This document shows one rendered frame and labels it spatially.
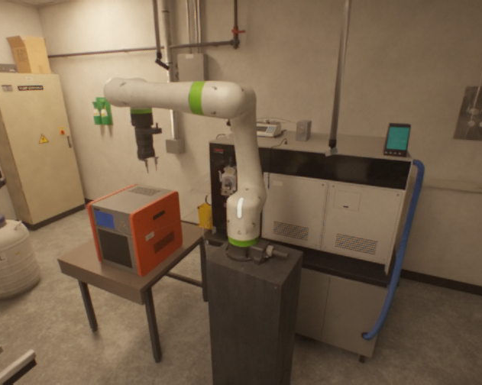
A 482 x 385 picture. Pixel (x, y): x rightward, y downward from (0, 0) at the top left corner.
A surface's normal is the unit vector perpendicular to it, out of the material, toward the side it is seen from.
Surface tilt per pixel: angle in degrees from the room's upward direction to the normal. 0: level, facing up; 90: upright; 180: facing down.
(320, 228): 90
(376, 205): 90
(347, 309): 90
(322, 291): 90
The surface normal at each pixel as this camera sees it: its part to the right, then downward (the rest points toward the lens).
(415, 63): -0.41, 0.33
